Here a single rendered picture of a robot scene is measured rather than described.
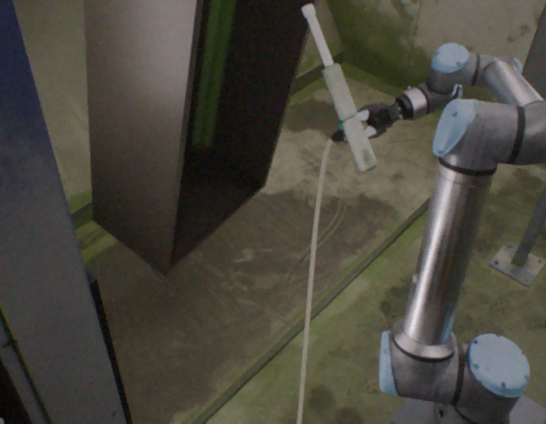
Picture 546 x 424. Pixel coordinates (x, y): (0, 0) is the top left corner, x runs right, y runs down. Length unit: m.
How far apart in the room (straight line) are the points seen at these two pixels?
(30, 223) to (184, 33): 0.67
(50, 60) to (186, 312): 1.26
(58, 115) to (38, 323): 1.92
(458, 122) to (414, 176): 2.11
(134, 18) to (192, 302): 1.40
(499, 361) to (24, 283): 1.05
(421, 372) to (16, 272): 0.92
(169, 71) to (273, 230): 1.50
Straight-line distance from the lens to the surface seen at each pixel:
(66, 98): 2.96
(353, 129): 1.74
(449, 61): 1.79
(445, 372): 1.53
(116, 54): 1.69
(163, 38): 1.53
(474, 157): 1.25
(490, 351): 1.56
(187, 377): 2.44
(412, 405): 1.75
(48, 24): 3.00
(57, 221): 0.99
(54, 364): 1.20
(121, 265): 2.82
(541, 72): 3.51
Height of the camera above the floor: 2.12
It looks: 44 degrees down
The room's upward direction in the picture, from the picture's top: 3 degrees clockwise
